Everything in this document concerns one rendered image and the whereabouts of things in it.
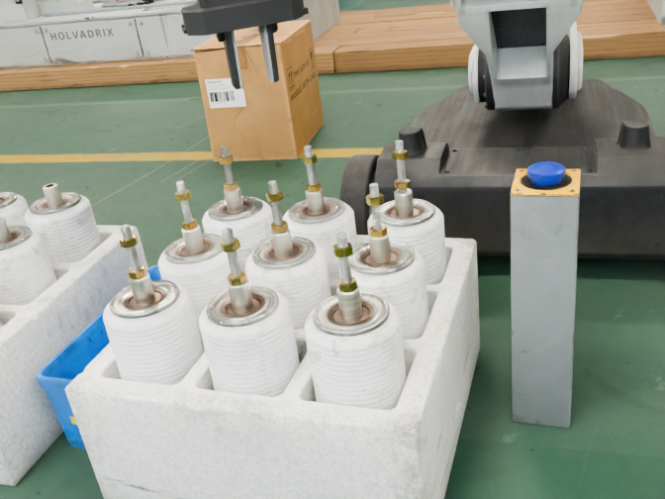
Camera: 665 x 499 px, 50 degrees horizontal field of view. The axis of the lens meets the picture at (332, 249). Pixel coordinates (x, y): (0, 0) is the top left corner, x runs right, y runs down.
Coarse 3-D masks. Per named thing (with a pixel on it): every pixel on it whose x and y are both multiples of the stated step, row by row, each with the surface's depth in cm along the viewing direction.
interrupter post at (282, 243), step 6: (288, 228) 83; (276, 234) 82; (282, 234) 82; (288, 234) 83; (276, 240) 83; (282, 240) 82; (288, 240) 83; (276, 246) 83; (282, 246) 83; (288, 246) 83; (276, 252) 84; (282, 252) 83; (288, 252) 83
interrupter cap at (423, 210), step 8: (416, 200) 93; (424, 200) 92; (384, 208) 92; (392, 208) 92; (416, 208) 91; (424, 208) 90; (432, 208) 90; (384, 216) 90; (392, 216) 90; (416, 216) 89; (424, 216) 88; (432, 216) 89; (384, 224) 88; (392, 224) 87; (400, 224) 87; (408, 224) 87; (416, 224) 87
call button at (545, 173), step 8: (528, 168) 78; (536, 168) 78; (544, 168) 77; (552, 168) 77; (560, 168) 77; (528, 176) 78; (536, 176) 77; (544, 176) 76; (552, 176) 76; (560, 176) 76; (536, 184) 78; (544, 184) 77; (552, 184) 77
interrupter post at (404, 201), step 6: (396, 192) 89; (408, 192) 88; (396, 198) 89; (402, 198) 88; (408, 198) 88; (396, 204) 89; (402, 204) 89; (408, 204) 89; (396, 210) 90; (402, 210) 89; (408, 210) 89; (402, 216) 90; (408, 216) 89
